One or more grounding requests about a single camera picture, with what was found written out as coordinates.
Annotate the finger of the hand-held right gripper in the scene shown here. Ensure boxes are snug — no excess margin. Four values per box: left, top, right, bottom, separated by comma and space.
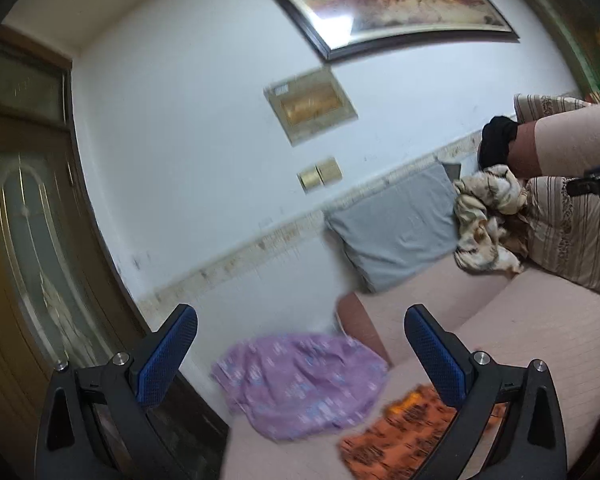
566, 160, 600, 198

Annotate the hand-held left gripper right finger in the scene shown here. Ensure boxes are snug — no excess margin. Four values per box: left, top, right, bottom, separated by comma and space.
404, 304, 568, 480

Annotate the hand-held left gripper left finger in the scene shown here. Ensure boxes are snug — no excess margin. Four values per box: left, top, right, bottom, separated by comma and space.
34, 304, 199, 480

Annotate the orange black floral shirt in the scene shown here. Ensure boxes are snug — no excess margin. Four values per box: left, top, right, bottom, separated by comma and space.
339, 384, 511, 480

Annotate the purple floral garment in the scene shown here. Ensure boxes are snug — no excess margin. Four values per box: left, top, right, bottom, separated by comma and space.
211, 332, 391, 442

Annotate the large striped floral cushion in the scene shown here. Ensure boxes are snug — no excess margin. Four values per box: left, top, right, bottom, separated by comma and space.
522, 175, 600, 303

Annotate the small striped floral cushion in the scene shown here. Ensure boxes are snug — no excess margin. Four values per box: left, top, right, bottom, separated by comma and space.
512, 92, 593, 123

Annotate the beige pink sofa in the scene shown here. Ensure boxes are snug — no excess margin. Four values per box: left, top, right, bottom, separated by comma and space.
220, 102, 600, 480

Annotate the black cloth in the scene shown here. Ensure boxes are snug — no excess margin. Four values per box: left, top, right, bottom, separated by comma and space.
477, 116, 520, 170

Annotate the beige floral blanket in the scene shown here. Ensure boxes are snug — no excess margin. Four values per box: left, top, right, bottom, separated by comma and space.
452, 164, 528, 275

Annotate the grey pillow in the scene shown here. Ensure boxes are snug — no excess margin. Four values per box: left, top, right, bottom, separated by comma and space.
324, 162, 463, 293

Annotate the wooden door with glass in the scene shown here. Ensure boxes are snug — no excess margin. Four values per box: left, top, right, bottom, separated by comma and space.
0, 27, 231, 480

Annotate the beige wall switch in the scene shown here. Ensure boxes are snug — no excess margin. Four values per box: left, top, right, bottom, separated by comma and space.
297, 167, 324, 195
316, 156, 342, 186

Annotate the beige wall panel box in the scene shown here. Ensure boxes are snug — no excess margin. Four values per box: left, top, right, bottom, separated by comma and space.
263, 67, 358, 147

